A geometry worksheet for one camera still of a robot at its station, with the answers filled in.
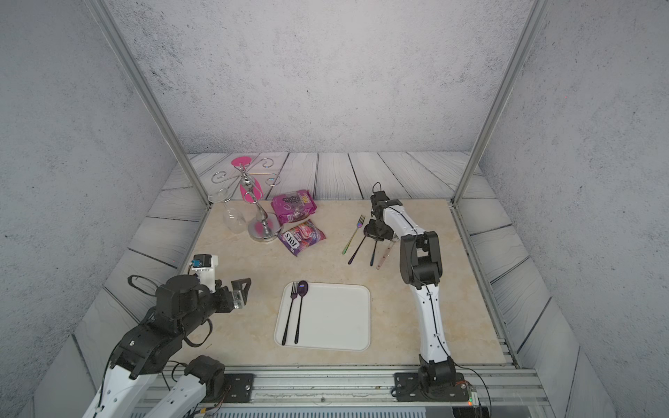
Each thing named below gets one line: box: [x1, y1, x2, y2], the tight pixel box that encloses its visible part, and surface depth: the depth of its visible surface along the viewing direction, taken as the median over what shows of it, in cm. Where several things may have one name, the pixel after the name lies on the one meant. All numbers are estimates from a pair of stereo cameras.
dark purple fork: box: [281, 282, 298, 346], surface depth 88 cm
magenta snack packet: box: [270, 189, 318, 226], surface depth 113 cm
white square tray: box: [274, 282, 372, 351], surface depth 88 cm
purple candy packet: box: [277, 218, 327, 257], surface depth 107 cm
